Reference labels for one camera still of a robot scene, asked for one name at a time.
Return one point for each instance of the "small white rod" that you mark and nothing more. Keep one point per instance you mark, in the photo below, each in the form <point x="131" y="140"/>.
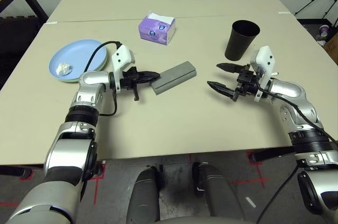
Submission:
<point x="275" y="74"/>

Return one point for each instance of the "white tissue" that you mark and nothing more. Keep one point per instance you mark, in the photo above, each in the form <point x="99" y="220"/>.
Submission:
<point x="63" y="68"/>

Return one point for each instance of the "white tape strip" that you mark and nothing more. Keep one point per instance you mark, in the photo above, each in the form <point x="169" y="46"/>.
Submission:
<point x="51" y="22"/>
<point x="284" y="12"/>

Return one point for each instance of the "blue plastic plate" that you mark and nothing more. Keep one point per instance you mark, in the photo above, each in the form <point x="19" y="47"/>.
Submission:
<point x="76" y="55"/>

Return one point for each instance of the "green plastic plate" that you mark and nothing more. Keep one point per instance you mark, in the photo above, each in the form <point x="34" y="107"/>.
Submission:
<point x="106" y="61"/>

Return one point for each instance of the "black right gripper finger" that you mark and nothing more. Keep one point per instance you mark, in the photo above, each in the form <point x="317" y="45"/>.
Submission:
<point x="224" y="91"/>
<point x="232" y="68"/>

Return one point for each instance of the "grey robot left leg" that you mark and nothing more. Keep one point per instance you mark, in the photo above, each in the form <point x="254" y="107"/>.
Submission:
<point x="144" y="195"/>

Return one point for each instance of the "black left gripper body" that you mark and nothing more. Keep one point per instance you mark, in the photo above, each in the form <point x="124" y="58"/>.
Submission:
<point x="130" y="80"/>

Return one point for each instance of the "black foam floor mat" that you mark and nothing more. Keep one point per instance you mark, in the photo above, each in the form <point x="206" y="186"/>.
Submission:
<point x="16" y="39"/>

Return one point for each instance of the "grey robot leg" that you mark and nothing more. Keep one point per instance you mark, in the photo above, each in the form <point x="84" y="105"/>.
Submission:
<point x="219" y="195"/>
<point x="144" y="195"/>

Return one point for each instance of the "purple tissue pack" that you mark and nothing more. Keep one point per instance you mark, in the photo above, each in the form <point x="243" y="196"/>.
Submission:
<point x="153" y="28"/>

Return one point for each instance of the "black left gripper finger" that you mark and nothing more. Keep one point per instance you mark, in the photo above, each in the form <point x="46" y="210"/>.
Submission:
<point x="148" y="78"/>
<point x="149" y="74"/>

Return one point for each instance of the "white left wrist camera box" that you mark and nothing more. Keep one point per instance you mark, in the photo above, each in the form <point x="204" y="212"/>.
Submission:
<point x="122" y="56"/>

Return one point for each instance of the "grey glasses case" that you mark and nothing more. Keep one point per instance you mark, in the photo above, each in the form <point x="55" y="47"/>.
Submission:
<point x="174" y="76"/>

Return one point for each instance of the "brown cardboard box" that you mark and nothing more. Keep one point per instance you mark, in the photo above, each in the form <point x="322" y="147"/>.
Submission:
<point x="332" y="49"/>

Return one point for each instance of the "white floor strip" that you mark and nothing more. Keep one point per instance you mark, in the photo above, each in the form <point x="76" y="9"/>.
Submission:
<point x="250" y="202"/>

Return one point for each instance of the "grey robot right leg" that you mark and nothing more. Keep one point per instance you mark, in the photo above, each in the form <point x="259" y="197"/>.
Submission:
<point x="219" y="195"/>

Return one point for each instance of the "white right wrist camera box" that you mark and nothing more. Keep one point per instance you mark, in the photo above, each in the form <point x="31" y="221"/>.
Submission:
<point x="265" y="57"/>

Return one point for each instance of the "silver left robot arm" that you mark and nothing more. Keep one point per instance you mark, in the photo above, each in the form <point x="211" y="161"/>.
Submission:
<point x="89" y="81"/>

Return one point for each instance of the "black table base bar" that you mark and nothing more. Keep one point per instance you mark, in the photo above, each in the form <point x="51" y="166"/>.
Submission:
<point x="16" y="172"/>
<point x="274" y="154"/>

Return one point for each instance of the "black tripod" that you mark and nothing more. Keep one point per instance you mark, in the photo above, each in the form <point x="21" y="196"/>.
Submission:
<point x="314" y="2"/>

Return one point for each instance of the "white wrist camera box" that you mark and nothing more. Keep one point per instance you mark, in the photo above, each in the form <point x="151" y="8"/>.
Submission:
<point x="265" y="57"/>
<point x="122" y="56"/>

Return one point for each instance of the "small purple white cup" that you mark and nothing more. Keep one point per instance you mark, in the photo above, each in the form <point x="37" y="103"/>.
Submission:
<point x="323" y="30"/>

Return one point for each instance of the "wooden side table black frame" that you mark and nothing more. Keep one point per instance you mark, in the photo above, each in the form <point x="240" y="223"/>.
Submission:
<point x="34" y="2"/>

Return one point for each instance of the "black plastic cup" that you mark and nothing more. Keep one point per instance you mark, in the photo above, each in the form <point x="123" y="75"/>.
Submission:
<point x="239" y="44"/>

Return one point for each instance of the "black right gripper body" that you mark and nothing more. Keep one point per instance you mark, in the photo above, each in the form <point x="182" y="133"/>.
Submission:
<point x="248" y="84"/>

